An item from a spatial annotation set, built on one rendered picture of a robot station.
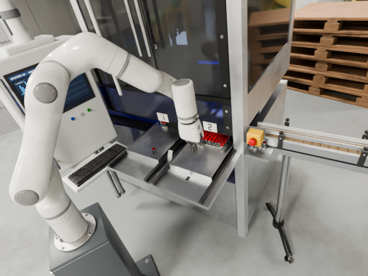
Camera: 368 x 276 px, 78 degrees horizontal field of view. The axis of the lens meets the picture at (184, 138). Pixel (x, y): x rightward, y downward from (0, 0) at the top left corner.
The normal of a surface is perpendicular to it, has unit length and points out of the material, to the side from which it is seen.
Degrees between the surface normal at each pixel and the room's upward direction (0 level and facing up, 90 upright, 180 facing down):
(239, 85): 90
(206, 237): 0
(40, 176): 77
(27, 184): 68
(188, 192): 0
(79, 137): 90
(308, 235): 0
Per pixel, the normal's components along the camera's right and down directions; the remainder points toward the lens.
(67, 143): 0.76, 0.28
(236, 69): -0.53, 0.57
